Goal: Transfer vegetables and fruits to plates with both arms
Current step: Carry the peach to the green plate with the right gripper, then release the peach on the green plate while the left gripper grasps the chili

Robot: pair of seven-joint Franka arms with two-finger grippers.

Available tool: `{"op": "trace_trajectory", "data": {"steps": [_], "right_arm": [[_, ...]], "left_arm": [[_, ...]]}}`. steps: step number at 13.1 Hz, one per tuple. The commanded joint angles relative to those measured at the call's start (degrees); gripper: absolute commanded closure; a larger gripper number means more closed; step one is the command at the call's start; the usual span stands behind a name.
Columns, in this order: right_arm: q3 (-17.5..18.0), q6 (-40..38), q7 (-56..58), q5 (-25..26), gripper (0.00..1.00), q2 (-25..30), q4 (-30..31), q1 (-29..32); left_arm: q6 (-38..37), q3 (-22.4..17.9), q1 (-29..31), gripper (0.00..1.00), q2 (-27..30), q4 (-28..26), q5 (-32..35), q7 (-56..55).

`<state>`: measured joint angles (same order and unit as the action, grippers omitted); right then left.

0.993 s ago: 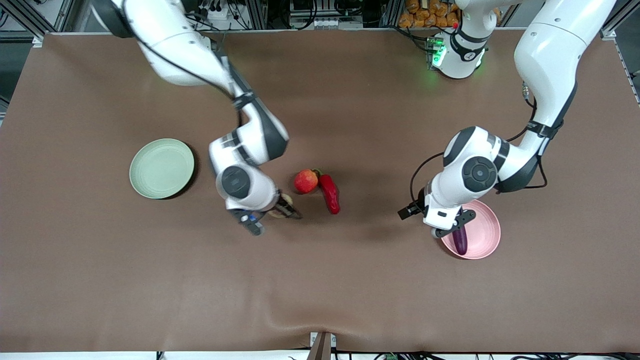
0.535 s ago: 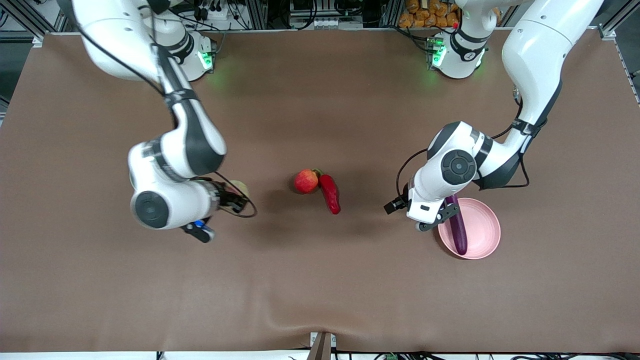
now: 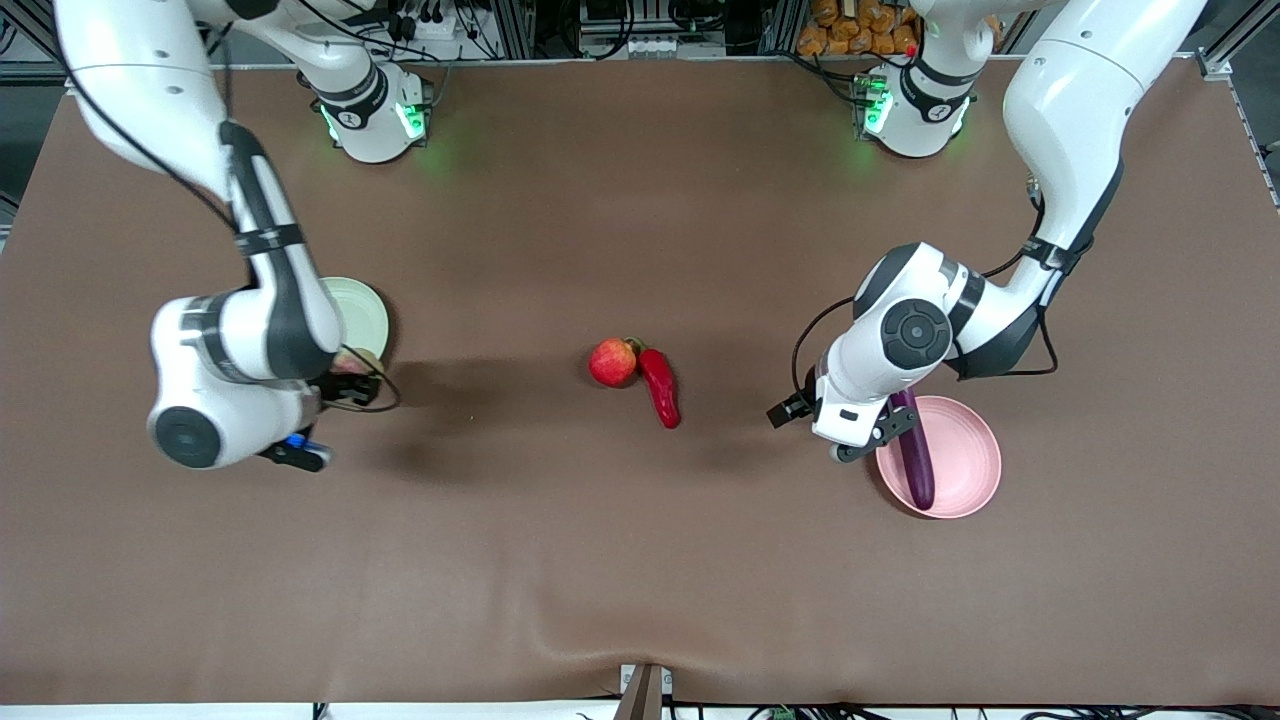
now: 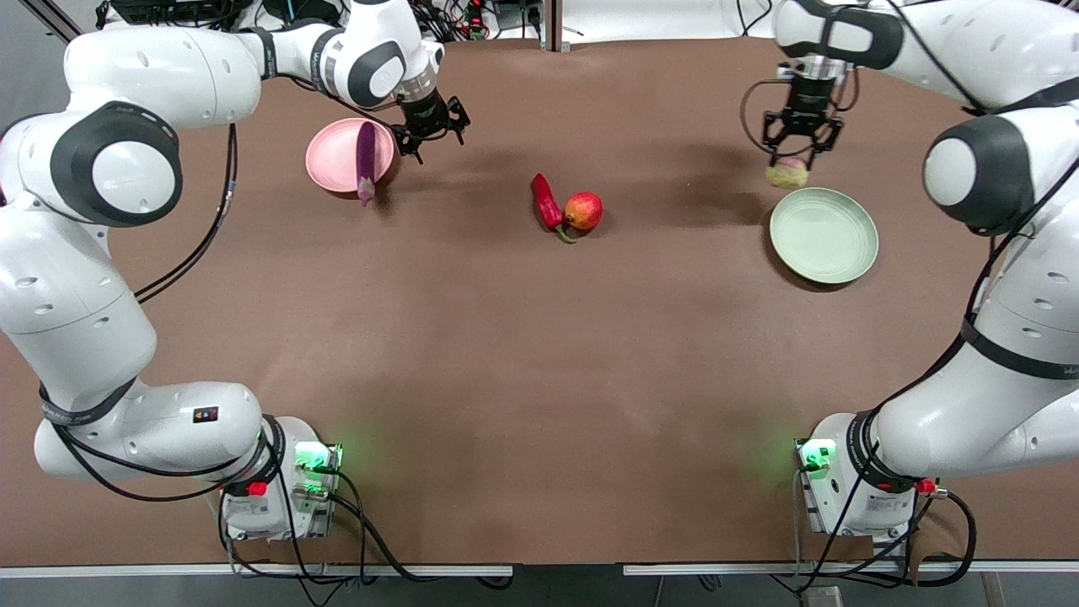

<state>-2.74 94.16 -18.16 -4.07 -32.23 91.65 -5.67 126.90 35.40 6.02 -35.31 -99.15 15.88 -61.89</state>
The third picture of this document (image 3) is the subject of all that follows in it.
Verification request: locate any pink round plate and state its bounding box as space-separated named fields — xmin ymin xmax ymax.
xmin=875 ymin=396 xmax=1002 ymax=520

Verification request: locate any brown table cloth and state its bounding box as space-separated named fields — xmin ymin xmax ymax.
xmin=0 ymin=55 xmax=1280 ymax=706

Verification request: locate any red apple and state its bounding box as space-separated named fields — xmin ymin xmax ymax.
xmin=588 ymin=338 xmax=641 ymax=389

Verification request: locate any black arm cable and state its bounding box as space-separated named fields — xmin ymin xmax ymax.
xmin=793 ymin=170 xmax=1061 ymax=401
xmin=60 ymin=0 xmax=403 ymax=413

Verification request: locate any white power strip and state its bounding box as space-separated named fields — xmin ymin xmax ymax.
xmin=385 ymin=0 xmax=471 ymax=41

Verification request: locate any red chili pepper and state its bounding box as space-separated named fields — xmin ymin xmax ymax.
xmin=628 ymin=338 xmax=682 ymax=430

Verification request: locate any aluminium frame post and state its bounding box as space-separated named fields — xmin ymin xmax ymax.
xmin=497 ymin=0 xmax=536 ymax=61

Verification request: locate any light green round plate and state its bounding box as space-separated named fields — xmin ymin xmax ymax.
xmin=320 ymin=277 xmax=391 ymax=373

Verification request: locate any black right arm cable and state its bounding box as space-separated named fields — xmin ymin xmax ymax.
xmin=60 ymin=0 xmax=403 ymax=413

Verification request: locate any grey metal bracket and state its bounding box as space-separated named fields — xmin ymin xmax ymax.
xmin=615 ymin=662 xmax=673 ymax=720

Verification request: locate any purple eggplant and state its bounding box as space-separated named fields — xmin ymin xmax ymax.
xmin=893 ymin=390 xmax=936 ymax=511

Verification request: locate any aluminium frame beam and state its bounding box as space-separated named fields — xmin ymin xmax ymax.
xmin=1200 ymin=0 xmax=1280 ymax=79

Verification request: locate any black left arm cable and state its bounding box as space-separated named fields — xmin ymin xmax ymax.
xmin=793 ymin=170 xmax=1061 ymax=401

